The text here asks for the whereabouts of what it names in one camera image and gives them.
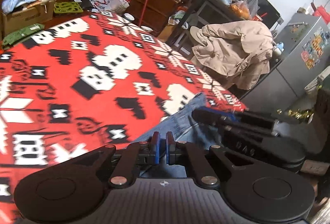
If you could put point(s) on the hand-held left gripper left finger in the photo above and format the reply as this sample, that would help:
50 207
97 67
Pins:
155 146

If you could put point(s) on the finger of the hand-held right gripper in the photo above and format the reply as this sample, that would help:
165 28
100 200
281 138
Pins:
230 114
211 117

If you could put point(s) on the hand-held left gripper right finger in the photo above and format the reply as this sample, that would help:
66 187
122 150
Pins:
169 148

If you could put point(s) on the blue denim shorts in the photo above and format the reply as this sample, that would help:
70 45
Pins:
180 120

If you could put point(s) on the beige jacket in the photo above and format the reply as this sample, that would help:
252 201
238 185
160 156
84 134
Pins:
232 53

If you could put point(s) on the grey refrigerator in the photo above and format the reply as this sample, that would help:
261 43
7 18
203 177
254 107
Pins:
291 72

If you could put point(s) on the red paper cup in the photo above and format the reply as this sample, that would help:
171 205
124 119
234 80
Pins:
257 17

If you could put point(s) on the colourful fridge stickers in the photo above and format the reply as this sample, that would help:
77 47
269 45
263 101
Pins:
313 48

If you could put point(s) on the plastic bag of oranges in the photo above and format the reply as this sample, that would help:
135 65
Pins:
239 7

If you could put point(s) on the white and green cup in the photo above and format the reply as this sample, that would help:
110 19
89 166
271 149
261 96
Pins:
147 29

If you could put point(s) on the red patterned blanket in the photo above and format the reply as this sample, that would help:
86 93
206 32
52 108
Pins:
77 59

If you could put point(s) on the wooden drawer cabinet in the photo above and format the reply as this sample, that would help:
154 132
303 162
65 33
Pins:
159 7

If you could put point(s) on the blue and white cup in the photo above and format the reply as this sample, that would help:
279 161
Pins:
129 17

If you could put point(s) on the green cutout mat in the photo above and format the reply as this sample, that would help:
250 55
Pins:
68 7

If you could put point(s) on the green patterned packet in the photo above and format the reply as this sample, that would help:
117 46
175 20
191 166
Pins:
20 33

